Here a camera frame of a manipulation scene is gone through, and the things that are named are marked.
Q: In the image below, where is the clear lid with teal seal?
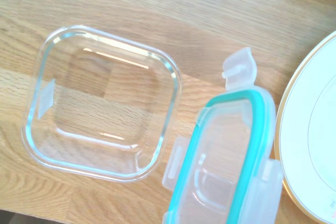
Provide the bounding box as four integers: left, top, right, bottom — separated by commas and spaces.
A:
161, 47, 286, 224

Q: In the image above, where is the square clear glass food container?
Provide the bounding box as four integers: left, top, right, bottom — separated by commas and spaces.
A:
21, 24, 183, 184

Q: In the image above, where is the white dinner plate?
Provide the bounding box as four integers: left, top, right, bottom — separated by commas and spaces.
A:
274, 31, 336, 223

